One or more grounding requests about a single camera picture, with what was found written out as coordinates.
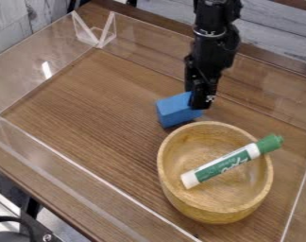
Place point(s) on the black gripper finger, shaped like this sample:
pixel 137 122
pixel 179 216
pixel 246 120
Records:
pixel 203 95
pixel 191 77

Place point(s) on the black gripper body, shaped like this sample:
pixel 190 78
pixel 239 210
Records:
pixel 213 52

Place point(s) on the blue foam block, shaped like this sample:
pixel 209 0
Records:
pixel 174 111

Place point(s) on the light wooden bowl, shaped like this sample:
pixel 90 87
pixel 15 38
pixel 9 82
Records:
pixel 214 177

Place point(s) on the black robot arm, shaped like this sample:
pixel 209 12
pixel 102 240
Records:
pixel 215 15

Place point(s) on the green and white marker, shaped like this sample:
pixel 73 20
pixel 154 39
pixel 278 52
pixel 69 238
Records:
pixel 230 160

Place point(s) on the clear acrylic tray wall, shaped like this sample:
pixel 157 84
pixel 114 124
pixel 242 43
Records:
pixel 81 135

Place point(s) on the black metal bracket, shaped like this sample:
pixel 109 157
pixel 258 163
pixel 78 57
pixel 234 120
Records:
pixel 43 234

